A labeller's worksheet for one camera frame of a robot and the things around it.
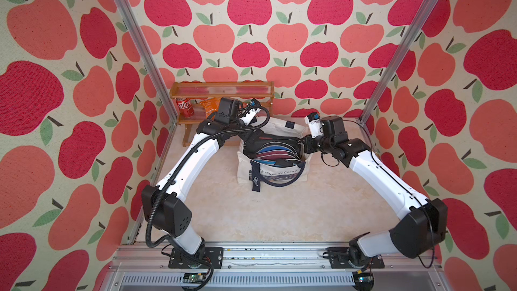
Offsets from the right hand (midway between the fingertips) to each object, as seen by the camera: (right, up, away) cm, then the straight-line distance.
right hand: (304, 142), depth 81 cm
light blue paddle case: (-15, -8, -2) cm, 17 cm away
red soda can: (-54, +17, +14) cm, 59 cm away
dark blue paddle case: (-12, -3, +4) cm, 13 cm away
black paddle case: (-19, +1, +5) cm, 19 cm away
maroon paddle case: (-11, -5, +1) cm, 13 cm away
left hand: (-20, +6, -3) cm, 21 cm away
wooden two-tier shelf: (-37, +29, +29) cm, 55 cm away
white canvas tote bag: (-23, -12, +1) cm, 26 cm away
